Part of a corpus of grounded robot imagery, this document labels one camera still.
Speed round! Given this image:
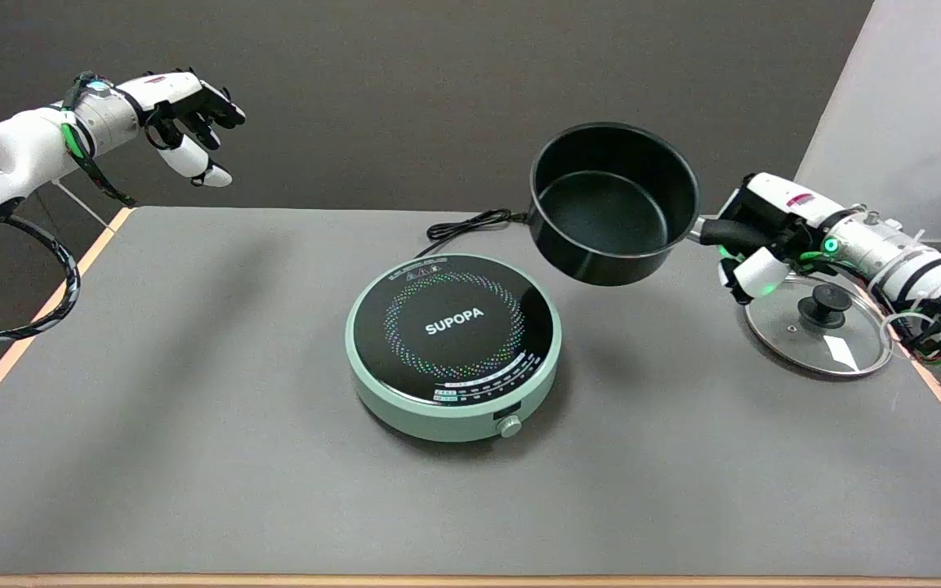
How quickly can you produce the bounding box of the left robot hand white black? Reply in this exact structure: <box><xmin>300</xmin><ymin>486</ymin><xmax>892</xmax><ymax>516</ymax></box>
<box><xmin>121</xmin><ymin>69</ymin><xmax>247</xmax><ymax>189</ymax></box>

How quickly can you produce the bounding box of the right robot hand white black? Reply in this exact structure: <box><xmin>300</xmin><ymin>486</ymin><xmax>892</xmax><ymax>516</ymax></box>
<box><xmin>716</xmin><ymin>171</ymin><xmax>842</xmax><ymax>306</ymax></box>

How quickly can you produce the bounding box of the black pot with handle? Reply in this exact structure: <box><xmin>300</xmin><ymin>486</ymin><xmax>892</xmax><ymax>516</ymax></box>
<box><xmin>527</xmin><ymin>122</ymin><xmax>774</xmax><ymax>287</ymax></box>

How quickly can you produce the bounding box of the glass pot lid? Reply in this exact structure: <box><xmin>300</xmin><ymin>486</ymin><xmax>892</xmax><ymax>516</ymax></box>
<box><xmin>744</xmin><ymin>274</ymin><xmax>894</xmax><ymax>378</ymax></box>

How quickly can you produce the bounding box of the green SUPOPA induction cooker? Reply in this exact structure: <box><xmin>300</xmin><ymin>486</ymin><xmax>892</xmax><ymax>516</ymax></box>
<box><xmin>346</xmin><ymin>254</ymin><xmax>563</xmax><ymax>443</ymax></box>

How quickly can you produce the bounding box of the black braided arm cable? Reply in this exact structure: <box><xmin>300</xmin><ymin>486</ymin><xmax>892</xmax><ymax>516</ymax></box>
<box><xmin>0</xmin><ymin>214</ymin><xmax>82</xmax><ymax>345</ymax></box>

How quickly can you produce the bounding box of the black cooker power cord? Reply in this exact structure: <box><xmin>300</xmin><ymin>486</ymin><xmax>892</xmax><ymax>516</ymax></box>
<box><xmin>413</xmin><ymin>209</ymin><xmax>530</xmax><ymax>261</ymax></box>

